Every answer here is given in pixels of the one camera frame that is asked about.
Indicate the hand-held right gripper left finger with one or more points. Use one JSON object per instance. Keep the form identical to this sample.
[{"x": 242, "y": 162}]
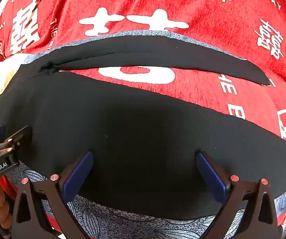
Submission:
[{"x": 79, "y": 173}]

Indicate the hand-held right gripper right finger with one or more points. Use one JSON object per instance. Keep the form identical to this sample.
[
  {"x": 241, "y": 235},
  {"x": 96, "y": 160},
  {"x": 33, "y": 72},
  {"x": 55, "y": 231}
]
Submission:
[{"x": 211, "y": 173}]

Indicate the black pants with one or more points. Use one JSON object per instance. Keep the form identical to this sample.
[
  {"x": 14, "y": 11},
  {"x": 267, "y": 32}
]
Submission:
[{"x": 133, "y": 129}]

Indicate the person's left hand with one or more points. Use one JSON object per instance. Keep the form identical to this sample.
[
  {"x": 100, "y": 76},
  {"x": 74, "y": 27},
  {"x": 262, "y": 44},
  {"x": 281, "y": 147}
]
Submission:
[{"x": 2, "y": 209}]

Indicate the blue-grey leaf patterned cloth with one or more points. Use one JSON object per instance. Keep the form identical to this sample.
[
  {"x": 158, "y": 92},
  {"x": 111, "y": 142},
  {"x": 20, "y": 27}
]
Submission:
[{"x": 113, "y": 220}]

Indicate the red printed blanket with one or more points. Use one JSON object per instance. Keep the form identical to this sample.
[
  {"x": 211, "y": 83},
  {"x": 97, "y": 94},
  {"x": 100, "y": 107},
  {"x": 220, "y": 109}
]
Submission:
[{"x": 207, "y": 25}]

